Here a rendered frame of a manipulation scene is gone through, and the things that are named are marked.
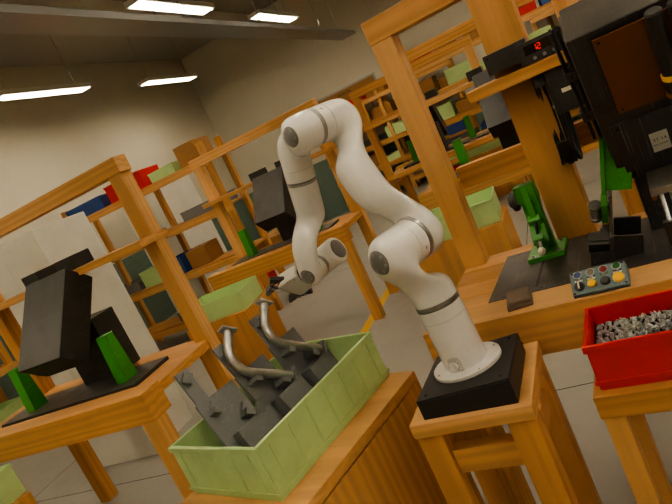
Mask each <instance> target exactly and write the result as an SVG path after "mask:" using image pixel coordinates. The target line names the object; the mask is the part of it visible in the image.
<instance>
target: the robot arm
mask: <svg viewBox="0 0 672 504"><path fill-rule="evenodd" d="M329 141H332V142H333V143H335V145H336V146H337V149H338V156H337V161H336V174H337V177H338V179H339V181H340V182H341V184H342V185H343V186H344V188H345V189H346V190H347V192H348V193H349V195H350V196H351V197H352V198H353V199H354V201H355V202H356V203H357V204H358V205H360V206H361V207H362V208H363V209H365V210H367V211H369V212H371V213H374V214H378V215H381V216H383V217H385V218H387V219H389V220H390V221H391V222H393V223H394V225H393V226H392V227H390V228H388V229H387V230H385V231H384V232H382V233H381V234H380V235H378V236H377V237H376V238H375V239H374V240H373V241H372V243H371V244H370V247H369V250H368V259H369V263H370V265H371V268H372V270H373V271H374V273H375V274H376V275H377V276H378V277H379V278H381V279H382V280H384V281H386V282H388V283H390V284H392V285H394V286H396V287H398V288H399V289H401V290H402V291H403V292H405V293H406V294H407V295H408V297H409V298H410V300H411V301H412V303H413V305H414V307H415V309H416V311H417V313H418V315H419V317H420V319H421V321H422V323H423V325H424V327H425V329H426V331H427V333H428V335H429V337H430V339H431V341H432V343H433V345H434V347H435V349H436V351H437V353H438V355H439V357H440V359H441V362H440V363H439V364H438V365H437V367H436V368H435V371H434V376H435V378H436V380H437V381H439V382H441V383H456V382H461V381H464V380H467V379H470V378H473V377H475V376H477V375H479V374H481V373H482V372H484V371H486V370H487V369H489V368H490V367H491V366H492V365H494V364H495V363H496V362H497V361H498V359H499V358H500V356H501V352H502V351H501V348H500V346H499V345H498V344H497V343H495V342H482V340H481V338H480V336H479V334H478V332H477V330H476V327H475V325H474V323H473V321H472V319H471V317H470V315H469V313H468V311H467V309H466V307H465V305H464V303H463V301H462V299H461V297H460V295H459V293H458V291H457V289H456V287H455V285H454V283H453V281H452V280H451V278H450V277H449V276H448V275H446V274H444V273H439V272H437V273H426V272H424V271H423V270H422V269H421V267H420V265H419V264H420V263H421V262H422V261H424V260H425V259H426V258H428V257H429V256H431V255H432V254H433V253H435V252H436V251H437V250H438V249H439V248H440V246H441V244H442V243H443V240H444V229H443V226H442V224H441V222H440V221H439V219H438V218H437V217H436V216H435V215H434V214H433V213H432V212H431V211H430V210H428V209H427V208H426V207H424V206H423V205H421V204H420V203H418V202H416V201H415V200H413V199H411V198H409V197H408V196H406V195H404V194H403V193H401V192H400V191H398V190H397V189H395V188H394V187H393V186H392V185H391V184H390V183H389V182H388V181H387V180H386V179H385V178H384V176H383V175H382V174H381V172H380V171H379V169H378V168H377V167H376V165H375V164H374V163H373V161H372V160H371V158H370V157H369V155H368V153H367V151H366V149H365V146H364V142H363V133H362V119H361V116H360V114H359V112H358V110H357V109H356V108H355V106H354V105H353V104H351V103H350V102H349V101H347V100H344V99H332V100H329V101H326V102H323V103H320V104H318V105H315V106H313V107H310V108H308V109H305V110H303V111H300V112H298V113H296V114H294V115H292V116H290V117H288V118H287V119H286V120H284V121H283V123H282V125H281V135H280V137H279V139H278V144H277V151H278V156H279V160H280V163H281V166H282V170H283V173H284V177H285V180H286V183H287V187H288V190H289V193H290V197H291V200H292V203H293V206H294V210H295V213H296V224H295V227H294V232H293V237H292V251H293V257H294V261H295V264H296V265H295V266H292V267H290V268H289V269H287V270H285V271H284V272H283V273H281V274H280V275H279V276H276V277H270V285H269V286H268V287H267V288H266V296H269V295H271V294H272V293H273V292H274V290H276V289H281V290H283V291H286V292H290V294H289V303H292V302H293V301H294V300H296V299H297V298H301V296H306V295H307V294H311V293H313V289H312V288H311V287H312V286H313V285H316V284H318V283H319V282H320V281H321V280H322V279H323V278H324V277H325V276H326V275H327V274H328V273H329V272H331V271H332V270H333V269H335V268H336V267H337V266H339V265H340V264H341V263H343V262H344V261H345V260H346V259H347V256H348V253H347V249H346V247H345V246H344V244H343V243H342V242H341V241H340V240H338V239H336V238H329V239H327V240H326V241H325V242H324V243H323V244H321V245H320V246H319V247H318V248H317V239H318V234H319V230H320V228H321V225H322V223H323V221H324V218H325V208H324V204H323V200H322V197H321V193H320V189H319V185H318V181H317V177H316V173H315V170H314V166H313V162H312V159H311V154H310V152H311V150H312V149H314V148H316V147H318V146H320V145H323V144H325V143H327V142H329ZM277 283H278V286H275V284H277Z"/></svg>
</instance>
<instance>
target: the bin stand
mask: <svg viewBox="0 0 672 504"><path fill-rule="evenodd" d="M595 383H596V376H595V373H594V385H593V401H594V403H595V405H596V408H597V411H598V413H599V416H600V418H601V419H604V421H605V423H606V426H607V428H608V431H609V433H610V436H611V439H612V441H613V444H614V446H615V449H616V451H617V454H618V456H619V459H620V461H621V464H622V466H623V469H624V471H625V474H626V476H627V479H628V481H629V484H630V487H631V489H632V492H633V494H634V497H635V499H636V502H637V504H672V486H671V483H670V481H669V478H668V475H667V473H666V470H665V468H664V465H663V462H662V460H661V457H660V454H659V452H658V449H657V446H656V444H655V441H654V439H653V436H652V433H651V431H650V428H649V425H648V423H647V420H646V418H645V415H644V414H649V413H657V412H665V411H672V380H668V381H661V382H655V383H648V384H642V385H635V386H628V387H622V388H615V389H609V390H601V389H600V386H596V385H595Z"/></svg>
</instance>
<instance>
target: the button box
mask: <svg viewBox="0 0 672 504"><path fill-rule="evenodd" d="M618 263H619V264H620V266H619V268H616V269H615V268H613V267H612V264H613V263H610V264H606V265H601V266H606V268H607V269H606V271H604V272H601V271H599V268H600V267H601V266H598V267H594V268H589V269H592V270H593V271H594V272H593V274H591V275H587V274H586V271H587V270H588V269H587V270H583V271H579V273H581V276H580V277H579V278H575V277H574V274H575V273H576V272H575V273H571V274H570V275H569V276H570V281H571V287H572V293H573V297H574V299H577V298H581V297H586V296H590V295H594V294H599V293H603V292H607V291H612V290H616V289H620V288H625V287H629V286H631V278H630V272H629V270H628V268H627V266H626V264H625V262H624V261H623V260H622V261H618ZM616 272H622V273H623V274H624V279H623V280H622V281H620V282H616V281H614V279H613V274H614V273H616ZM602 276H608V277H609V278H610V281H609V283H607V284H602V283H601V281H600V279H601V277H602ZM590 279H594V280H596V282H597V284H596V286H594V287H589V286H588V285H587V282H588V280H590ZM576 282H582V283H583V284H584V288H583V289H582V290H580V291H578V290H576V289H575V288H574V285H575V283H576Z"/></svg>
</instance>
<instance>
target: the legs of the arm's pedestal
mask: <svg viewBox="0 0 672 504"><path fill-rule="evenodd" d="M508 427H509V429H510V431H511V433H507V434H501V435H494V436H489V434H488V431H487V429H486V428H480V429H474V430H468V431H462V432H456V433H450V434H444V435H438V436H432V437H426V438H420V439H418V441H419V443H420V446H421V448H422V450H423V452H424V454H425V456H426V458H427V461H428V463H429V465H430V467H431V469H432V471H433V473H434V475H435V478H436V480H437V482H438V484H439V486H440V488H441V490H442V493H443V495H444V497H445V499H446V501H447V503H448V504H485V503H484V501H483V499H482V497H481V494H480V492H479V490H478V488H477V486H476V483H475V481H474V479H473V477H472V475H471V472H472V471H474V473H475V476H476V478H477V480H478V482H479V484H480V487H481V489H482V491H483V493H484V495H485V498H486V500H487V502H488V504H519V502H518V499H517V497H516V495H515V493H514V490H513V488H512V486H511V484H510V481H509V479H508V477H507V474H506V472H505V470H504V468H503V467H510V466H518V465H525V466H526V468H527V471H528V473H529V475H530V478H531V480H532V482H533V485H534V487H535V489H536V491H537V494H538V496H539V498H540V501H541V503H542V504H602V502H601V499H600V497H599V494H598V492H597V490H596V487H595V485H594V482H593V480H592V477H591V475H590V472H589V470H588V468H587V465H586V463H585V460H584V458H583V455H582V453H581V450H580V448H579V446H578V443H577V441H576V438H575V436H574V433H573V431H572V428H571V426H570V424H569V421H568V419H567V416H566V414H565V411H564V409H563V406H562V404H561V402H560V399H559V397H558V394H557V392H556V389H555V387H554V384H553V382H552V380H551V377H550V375H549V372H548V370H547V367H546V365H545V362H544V360H543V358H542V365H541V377H540V389H539V401H538V413H537V419H534V420H528V421H522V422H516V423H510V424H508Z"/></svg>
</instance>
